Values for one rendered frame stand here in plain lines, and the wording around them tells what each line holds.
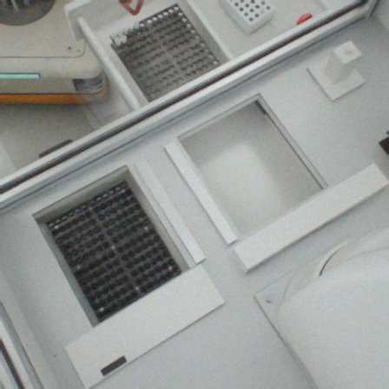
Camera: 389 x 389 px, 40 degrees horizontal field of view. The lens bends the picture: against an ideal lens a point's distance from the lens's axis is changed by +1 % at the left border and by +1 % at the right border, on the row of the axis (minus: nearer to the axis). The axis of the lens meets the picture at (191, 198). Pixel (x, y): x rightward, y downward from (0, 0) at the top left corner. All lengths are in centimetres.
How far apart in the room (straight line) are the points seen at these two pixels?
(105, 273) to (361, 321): 68
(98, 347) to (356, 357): 60
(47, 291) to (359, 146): 66
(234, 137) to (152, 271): 37
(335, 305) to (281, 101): 75
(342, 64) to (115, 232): 55
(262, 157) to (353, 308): 80
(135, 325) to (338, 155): 51
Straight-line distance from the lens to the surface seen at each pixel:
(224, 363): 96
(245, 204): 115
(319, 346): 43
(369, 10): 126
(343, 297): 42
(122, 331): 95
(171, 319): 95
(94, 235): 105
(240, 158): 118
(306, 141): 110
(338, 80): 115
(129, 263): 106
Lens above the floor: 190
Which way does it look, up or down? 70 degrees down
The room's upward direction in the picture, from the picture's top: 4 degrees clockwise
